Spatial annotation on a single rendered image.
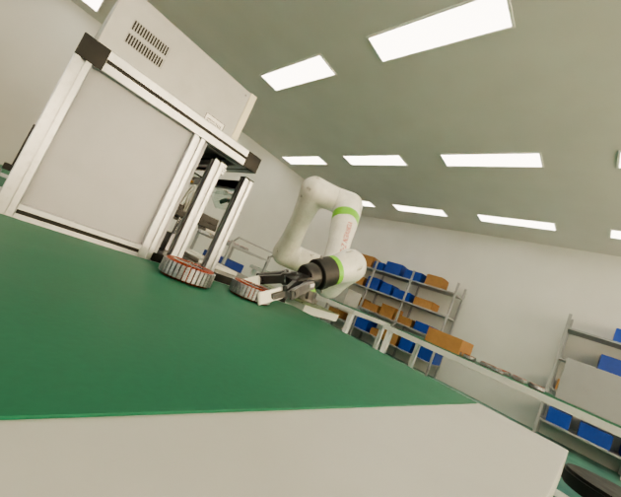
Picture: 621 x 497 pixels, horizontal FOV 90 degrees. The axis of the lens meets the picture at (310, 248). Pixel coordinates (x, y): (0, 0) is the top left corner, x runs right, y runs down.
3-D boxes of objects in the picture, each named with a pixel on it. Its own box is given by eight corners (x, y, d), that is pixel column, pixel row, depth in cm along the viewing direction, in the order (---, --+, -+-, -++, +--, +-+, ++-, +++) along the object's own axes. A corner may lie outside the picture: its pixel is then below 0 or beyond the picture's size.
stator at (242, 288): (255, 297, 87) (260, 285, 87) (276, 310, 78) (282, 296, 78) (221, 286, 80) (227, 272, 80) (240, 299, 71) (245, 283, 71)
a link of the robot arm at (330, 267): (319, 250, 97) (339, 256, 90) (319, 286, 100) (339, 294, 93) (304, 253, 94) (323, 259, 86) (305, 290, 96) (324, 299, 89)
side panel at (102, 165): (145, 258, 75) (200, 141, 78) (149, 260, 73) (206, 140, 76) (-10, 209, 56) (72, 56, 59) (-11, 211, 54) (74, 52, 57)
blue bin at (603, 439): (577, 432, 485) (581, 419, 487) (607, 447, 460) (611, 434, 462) (576, 435, 455) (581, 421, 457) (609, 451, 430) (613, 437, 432)
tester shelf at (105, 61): (171, 169, 136) (174, 160, 136) (255, 174, 87) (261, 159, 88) (48, 102, 105) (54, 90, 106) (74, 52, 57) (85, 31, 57)
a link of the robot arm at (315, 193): (273, 248, 170) (309, 166, 136) (300, 260, 171) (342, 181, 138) (266, 264, 159) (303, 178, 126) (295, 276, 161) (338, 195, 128)
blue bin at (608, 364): (594, 371, 495) (599, 356, 498) (619, 380, 476) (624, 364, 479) (596, 370, 465) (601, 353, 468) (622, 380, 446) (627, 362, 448)
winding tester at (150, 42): (178, 156, 127) (199, 112, 129) (231, 155, 96) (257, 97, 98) (66, 90, 99) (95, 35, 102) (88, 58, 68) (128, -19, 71)
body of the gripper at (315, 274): (323, 290, 89) (298, 298, 83) (306, 283, 95) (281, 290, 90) (323, 265, 87) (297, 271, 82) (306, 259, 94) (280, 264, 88)
